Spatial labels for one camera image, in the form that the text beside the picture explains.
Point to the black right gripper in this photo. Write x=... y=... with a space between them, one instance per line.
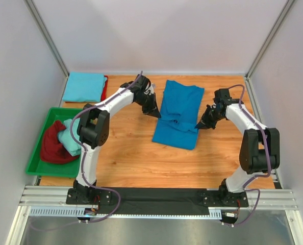
x=204 y=123

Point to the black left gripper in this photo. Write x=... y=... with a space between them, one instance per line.
x=152 y=110

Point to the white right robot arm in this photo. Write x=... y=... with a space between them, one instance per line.
x=259 y=152

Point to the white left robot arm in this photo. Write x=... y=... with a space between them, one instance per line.
x=93 y=132

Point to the folded red t shirt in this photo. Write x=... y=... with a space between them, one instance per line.
x=104 y=89

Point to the folded light blue t shirt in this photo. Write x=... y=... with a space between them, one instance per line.
x=84 y=86

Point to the mint green t shirt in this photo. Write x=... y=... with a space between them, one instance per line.
x=68 y=142

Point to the dark red t shirt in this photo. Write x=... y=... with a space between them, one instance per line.
x=52 y=150

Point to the green plastic bin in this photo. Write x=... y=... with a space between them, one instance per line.
x=38 y=167

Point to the right aluminium frame post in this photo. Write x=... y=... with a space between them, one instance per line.
x=270 y=37

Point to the aluminium frame post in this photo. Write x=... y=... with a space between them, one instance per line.
x=270 y=37
x=46 y=35

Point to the grey slotted cable duct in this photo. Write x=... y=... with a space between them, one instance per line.
x=87 y=213

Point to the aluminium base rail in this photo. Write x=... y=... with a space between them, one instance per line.
x=270 y=199

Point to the left aluminium frame post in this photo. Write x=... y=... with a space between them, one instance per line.
x=46 y=35

